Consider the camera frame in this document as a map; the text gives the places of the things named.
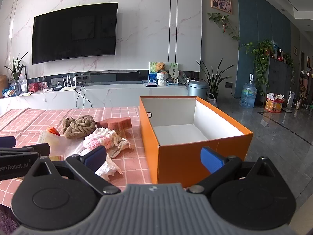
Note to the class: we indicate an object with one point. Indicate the black set-top box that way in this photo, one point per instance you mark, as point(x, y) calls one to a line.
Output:
point(58, 88)

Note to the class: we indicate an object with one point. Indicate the decorative plate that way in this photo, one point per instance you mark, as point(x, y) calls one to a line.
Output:
point(183, 78)

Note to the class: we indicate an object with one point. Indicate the blue grey cabinet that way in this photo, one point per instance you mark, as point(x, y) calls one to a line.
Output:
point(278, 78)

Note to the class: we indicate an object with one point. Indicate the beige cloth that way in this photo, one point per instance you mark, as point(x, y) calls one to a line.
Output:
point(117, 148)

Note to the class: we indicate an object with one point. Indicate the orange crochet item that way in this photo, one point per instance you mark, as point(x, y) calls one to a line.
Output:
point(52, 130)

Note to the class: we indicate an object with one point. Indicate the green plant in glass vase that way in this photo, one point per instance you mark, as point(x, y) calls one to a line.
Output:
point(16, 78)

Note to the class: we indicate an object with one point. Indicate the orange cardboard box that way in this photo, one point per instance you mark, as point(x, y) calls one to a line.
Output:
point(183, 161)

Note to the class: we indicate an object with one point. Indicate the white photo frame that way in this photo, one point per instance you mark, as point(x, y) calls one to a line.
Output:
point(23, 78)

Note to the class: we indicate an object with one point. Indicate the pink white crochet item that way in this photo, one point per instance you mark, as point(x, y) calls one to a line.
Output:
point(97, 138)

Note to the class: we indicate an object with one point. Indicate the long leaf potted plant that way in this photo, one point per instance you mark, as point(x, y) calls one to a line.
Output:
point(214, 78)

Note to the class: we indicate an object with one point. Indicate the grey metal trash can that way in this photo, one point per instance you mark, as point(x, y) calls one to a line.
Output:
point(196, 89)

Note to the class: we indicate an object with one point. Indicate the purple fabric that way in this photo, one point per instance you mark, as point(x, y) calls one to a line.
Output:
point(6, 222)

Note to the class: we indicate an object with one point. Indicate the framed wall photo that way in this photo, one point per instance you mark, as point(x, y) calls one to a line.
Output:
point(221, 2)

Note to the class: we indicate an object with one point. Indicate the white router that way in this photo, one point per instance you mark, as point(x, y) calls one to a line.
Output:
point(69, 88)

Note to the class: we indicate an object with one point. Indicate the blue packet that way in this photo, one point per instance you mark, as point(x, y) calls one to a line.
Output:
point(8, 92)

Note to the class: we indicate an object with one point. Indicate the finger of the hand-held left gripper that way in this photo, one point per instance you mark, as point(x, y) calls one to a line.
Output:
point(41, 149)
point(7, 142)

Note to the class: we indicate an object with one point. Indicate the white marble console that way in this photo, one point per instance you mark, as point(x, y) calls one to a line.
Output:
point(110, 95)

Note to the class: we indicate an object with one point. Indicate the brown towel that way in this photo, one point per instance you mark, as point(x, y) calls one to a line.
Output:
point(78, 127)

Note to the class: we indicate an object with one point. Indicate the trailing pothos plant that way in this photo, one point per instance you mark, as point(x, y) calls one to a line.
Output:
point(261, 53)

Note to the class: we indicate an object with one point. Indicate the hanging ivy plant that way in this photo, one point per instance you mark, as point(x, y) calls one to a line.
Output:
point(221, 19)

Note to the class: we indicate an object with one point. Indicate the grey wall socket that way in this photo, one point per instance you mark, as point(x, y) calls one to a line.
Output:
point(228, 85)

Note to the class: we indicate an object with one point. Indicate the pink sponge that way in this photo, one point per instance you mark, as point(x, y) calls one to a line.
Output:
point(115, 124)

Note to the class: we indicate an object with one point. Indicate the grey laptop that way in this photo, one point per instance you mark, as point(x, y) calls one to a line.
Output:
point(150, 84)

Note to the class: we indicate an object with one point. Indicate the blue water jug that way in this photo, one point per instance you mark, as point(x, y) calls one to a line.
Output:
point(248, 94)

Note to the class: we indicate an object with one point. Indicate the round hand fan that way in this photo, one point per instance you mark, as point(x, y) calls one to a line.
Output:
point(173, 73)

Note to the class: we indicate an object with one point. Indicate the woven basket bag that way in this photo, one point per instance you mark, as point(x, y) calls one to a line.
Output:
point(212, 101)

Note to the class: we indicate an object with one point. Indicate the small blue box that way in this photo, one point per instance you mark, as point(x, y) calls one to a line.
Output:
point(173, 84)

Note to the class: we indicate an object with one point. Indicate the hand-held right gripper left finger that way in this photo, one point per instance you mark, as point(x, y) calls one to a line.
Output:
point(95, 155)

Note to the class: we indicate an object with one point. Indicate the yellow paper sheet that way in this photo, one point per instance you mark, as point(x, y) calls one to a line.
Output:
point(26, 93)

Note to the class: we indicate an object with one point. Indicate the green blue painting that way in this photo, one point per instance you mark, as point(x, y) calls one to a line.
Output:
point(152, 74)

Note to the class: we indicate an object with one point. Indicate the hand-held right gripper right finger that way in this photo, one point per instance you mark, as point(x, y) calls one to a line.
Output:
point(211, 160)

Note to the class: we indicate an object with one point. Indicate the white plush pot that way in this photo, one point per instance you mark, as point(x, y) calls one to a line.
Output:
point(162, 78)

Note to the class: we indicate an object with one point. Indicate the black television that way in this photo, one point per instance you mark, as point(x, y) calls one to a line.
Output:
point(73, 31)

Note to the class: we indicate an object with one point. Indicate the brown teddy bear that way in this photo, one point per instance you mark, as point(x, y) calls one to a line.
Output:
point(160, 66)

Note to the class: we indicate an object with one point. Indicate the green white picture card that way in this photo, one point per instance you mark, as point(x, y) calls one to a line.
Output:
point(174, 65)

